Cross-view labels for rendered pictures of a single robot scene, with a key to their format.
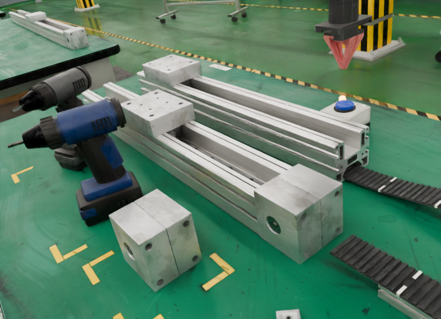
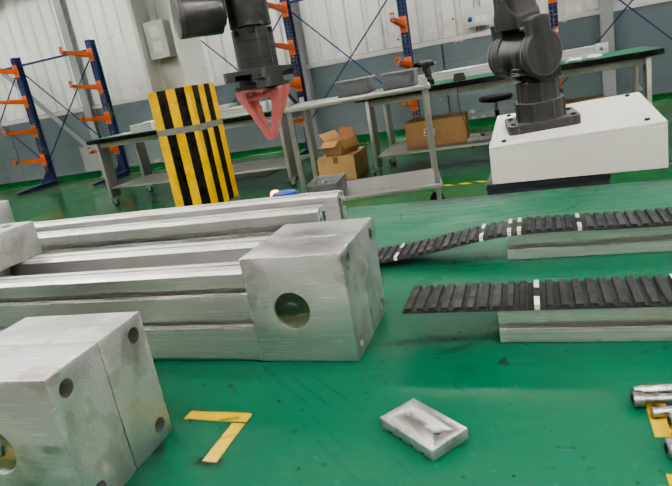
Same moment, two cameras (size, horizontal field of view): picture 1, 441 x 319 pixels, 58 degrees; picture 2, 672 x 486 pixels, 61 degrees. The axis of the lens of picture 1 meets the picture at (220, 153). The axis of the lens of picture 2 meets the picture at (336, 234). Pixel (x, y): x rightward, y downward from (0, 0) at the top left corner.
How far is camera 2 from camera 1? 0.30 m
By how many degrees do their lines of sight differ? 37
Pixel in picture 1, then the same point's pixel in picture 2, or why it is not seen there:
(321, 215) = (363, 267)
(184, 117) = (21, 247)
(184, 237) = (135, 370)
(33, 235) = not seen: outside the picture
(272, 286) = (340, 400)
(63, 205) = not seen: outside the picture
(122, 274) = not seen: outside the picture
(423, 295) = (566, 294)
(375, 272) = (486, 301)
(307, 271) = (378, 362)
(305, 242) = (357, 314)
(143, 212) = (17, 347)
